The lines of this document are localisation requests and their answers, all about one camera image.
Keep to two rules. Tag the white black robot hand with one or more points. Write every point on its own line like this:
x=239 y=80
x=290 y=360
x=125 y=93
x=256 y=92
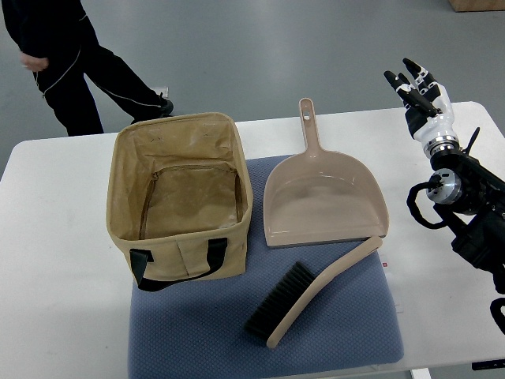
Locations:
x=429 y=112

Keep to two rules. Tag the pink hand broom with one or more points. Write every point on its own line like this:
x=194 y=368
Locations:
x=315 y=282

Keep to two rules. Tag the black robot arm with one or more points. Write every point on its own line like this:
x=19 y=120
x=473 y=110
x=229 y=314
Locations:
x=469 y=200

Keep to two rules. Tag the yellow fabric bag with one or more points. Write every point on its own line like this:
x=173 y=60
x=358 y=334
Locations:
x=179 y=201

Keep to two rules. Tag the cardboard box corner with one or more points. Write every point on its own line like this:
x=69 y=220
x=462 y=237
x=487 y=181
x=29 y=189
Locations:
x=477 y=5

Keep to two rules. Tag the pink dustpan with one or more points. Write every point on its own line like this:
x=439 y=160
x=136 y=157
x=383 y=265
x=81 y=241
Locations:
x=320 y=196

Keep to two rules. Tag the black table control panel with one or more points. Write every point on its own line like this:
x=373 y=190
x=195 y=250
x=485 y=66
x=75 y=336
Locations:
x=489 y=365

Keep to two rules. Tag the blue cushion mat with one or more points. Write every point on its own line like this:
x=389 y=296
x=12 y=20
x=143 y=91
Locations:
x=220 y=328

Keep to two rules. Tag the person in black clothes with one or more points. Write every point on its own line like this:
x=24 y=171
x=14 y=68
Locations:
x=58 y=44

